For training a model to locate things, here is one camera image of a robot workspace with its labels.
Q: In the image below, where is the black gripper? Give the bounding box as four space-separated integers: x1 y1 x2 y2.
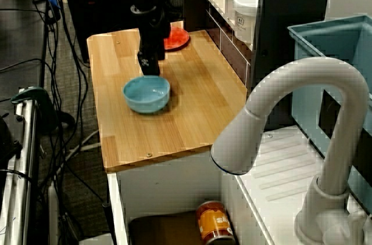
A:
135 9 171 77

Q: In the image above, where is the light blue bowl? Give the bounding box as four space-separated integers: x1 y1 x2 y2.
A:
122 75 171 114

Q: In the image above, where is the red plate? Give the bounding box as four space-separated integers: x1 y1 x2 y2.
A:
162 26 191 52

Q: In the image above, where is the black computer tower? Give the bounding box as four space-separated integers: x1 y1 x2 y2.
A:
63 0 140 63

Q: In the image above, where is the dark tile backsplash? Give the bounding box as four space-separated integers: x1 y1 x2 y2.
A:
183 0 252 86

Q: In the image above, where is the white jar with printed label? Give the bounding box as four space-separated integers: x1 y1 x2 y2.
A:
232 0 261 46

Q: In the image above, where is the blue plug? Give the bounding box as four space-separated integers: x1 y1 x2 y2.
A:
45 0 62 21

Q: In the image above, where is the green clamp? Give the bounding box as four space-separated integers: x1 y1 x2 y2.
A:
10 87 59 132

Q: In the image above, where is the white toy sink unit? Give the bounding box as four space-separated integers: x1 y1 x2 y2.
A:
107 124 372 245

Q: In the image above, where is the teal plastic bin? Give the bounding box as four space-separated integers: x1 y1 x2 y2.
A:
287 15 372 215

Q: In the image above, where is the orange soup can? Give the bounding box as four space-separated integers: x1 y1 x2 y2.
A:
196 200 235 245

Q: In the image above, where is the grey toy faucet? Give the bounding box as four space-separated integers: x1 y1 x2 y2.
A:
210 56 370 245

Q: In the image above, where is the black cable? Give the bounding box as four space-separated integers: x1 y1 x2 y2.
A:
48 18 66 124
59 0 91 129

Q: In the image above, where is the white cable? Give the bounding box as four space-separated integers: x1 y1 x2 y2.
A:
56 130 101 170

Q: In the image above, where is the dark grey post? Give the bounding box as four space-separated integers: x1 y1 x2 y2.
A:
251 0 332 131

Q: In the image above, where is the silver aluminium frame rail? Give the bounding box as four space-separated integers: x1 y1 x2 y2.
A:
0 91 40 245

